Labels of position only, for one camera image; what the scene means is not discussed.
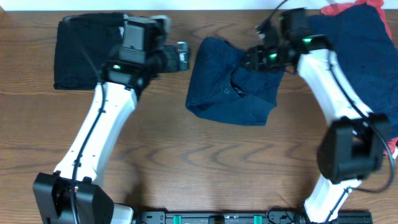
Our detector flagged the navy blue shorts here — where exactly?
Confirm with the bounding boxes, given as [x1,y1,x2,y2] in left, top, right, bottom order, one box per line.
[185,37,284,126]

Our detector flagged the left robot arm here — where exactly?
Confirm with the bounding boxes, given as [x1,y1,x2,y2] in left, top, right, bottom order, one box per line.
[33,15,190,223]

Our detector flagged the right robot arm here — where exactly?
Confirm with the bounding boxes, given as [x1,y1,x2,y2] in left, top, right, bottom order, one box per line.
[240,8,391,223]

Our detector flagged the folded black garment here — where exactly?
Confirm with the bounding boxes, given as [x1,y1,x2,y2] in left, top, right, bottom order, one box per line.
[53,12,128,90]

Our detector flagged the navy blue garment in pile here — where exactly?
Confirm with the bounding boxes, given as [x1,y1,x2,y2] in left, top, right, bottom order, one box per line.
[307,2,398,139]

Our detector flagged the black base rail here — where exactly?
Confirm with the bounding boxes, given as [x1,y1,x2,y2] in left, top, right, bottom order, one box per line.
[133,211,373,224]

